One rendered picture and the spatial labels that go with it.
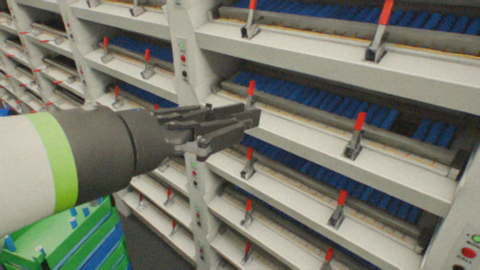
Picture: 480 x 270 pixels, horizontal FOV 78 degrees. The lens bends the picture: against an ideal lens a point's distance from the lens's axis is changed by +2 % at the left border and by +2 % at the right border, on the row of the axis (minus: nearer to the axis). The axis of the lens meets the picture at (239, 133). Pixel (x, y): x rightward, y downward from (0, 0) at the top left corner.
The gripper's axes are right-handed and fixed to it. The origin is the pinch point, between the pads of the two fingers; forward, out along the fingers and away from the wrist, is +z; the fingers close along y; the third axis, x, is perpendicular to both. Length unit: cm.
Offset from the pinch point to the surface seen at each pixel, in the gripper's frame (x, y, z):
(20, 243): -61, -67, -16
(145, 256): -101, -70, 32
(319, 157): -10.6, 6.7, 21.6
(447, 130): 0.0, 25.4, 32.3
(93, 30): 2, -100, 25
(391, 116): -0.3, 15.5, 31.7
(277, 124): -7.5, -5.7, 23.0
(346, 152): -7.5, 11.5, 21.9
